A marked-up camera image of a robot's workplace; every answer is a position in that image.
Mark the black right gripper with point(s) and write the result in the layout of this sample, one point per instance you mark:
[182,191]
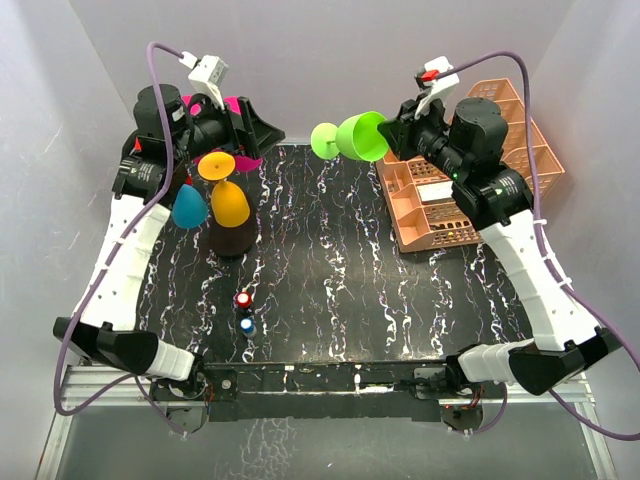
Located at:
[400,131]

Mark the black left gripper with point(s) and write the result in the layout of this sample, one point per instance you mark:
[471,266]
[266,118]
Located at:
[253,136]

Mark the pink wine glass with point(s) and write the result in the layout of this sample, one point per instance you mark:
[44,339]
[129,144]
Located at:
[243,164]
[194,109]

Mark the green wine glass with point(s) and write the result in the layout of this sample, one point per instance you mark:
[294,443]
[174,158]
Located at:
[356,138]

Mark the orange wine glass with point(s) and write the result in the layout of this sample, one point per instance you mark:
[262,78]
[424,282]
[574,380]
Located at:
[228,201]

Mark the blue wine glass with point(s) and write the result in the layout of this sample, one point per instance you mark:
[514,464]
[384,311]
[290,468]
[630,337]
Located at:
[189,209]

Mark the red wine glass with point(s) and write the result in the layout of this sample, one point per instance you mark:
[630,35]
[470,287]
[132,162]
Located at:
[150,162]

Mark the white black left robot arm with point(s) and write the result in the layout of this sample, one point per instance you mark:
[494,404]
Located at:
[150,189]

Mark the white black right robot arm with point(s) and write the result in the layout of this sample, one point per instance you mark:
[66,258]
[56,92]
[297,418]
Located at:
[497,200]

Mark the white red box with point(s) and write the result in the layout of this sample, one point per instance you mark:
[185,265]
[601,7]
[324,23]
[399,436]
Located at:
[435,192]

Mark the peach plastic file organizer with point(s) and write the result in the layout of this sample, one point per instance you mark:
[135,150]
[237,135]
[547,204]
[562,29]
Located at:
[424,226]

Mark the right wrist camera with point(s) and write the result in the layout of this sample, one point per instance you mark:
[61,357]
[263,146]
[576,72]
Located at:
[431,88]

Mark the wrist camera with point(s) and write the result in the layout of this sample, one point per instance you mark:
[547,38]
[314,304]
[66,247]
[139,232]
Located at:
[206,74]
[431,88]

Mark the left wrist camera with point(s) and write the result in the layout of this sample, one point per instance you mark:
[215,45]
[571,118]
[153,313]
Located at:
[206,74]

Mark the copper wire wine glass rack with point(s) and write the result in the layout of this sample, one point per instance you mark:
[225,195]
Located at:
[231,242]

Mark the aluminium base frame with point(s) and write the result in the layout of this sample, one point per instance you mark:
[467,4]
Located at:
[286,423]

